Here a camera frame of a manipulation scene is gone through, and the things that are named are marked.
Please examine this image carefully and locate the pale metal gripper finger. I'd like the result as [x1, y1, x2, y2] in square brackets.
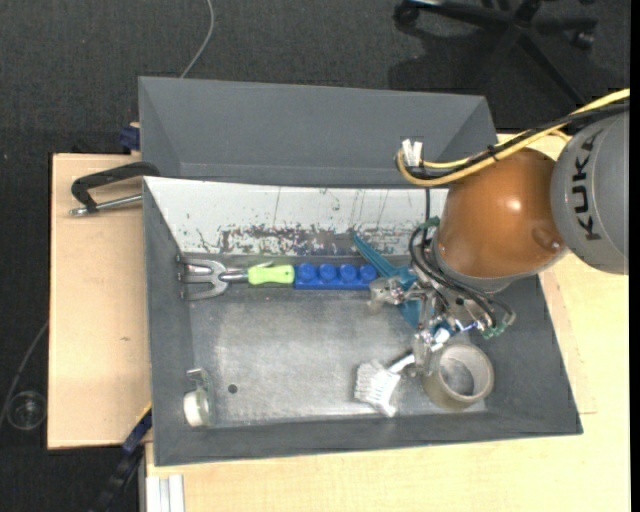
[410, 329, 444, 379]
[368, 277, 419, 314]

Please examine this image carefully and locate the teal plastic tool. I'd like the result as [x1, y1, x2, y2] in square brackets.
[351, 231, 426, 330]

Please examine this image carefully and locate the grey tape roll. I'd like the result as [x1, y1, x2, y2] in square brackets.
[422, 343, 496, 412]

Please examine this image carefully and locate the blue studded toy brick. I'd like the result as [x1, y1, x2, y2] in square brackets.
[293, 262, 380, 292]

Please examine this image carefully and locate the white bristle brush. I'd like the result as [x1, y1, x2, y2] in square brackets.
[353, 349, 419, 418]

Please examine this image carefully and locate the grey metal bin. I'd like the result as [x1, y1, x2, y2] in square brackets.
[137, 75, 584, 467]

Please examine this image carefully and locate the small white tape dispenser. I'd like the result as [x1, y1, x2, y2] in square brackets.
[182, 368, 217, 428]

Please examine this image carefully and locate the green-handled metal garden fork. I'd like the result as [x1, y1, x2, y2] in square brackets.
[175, 254, 296, 302]

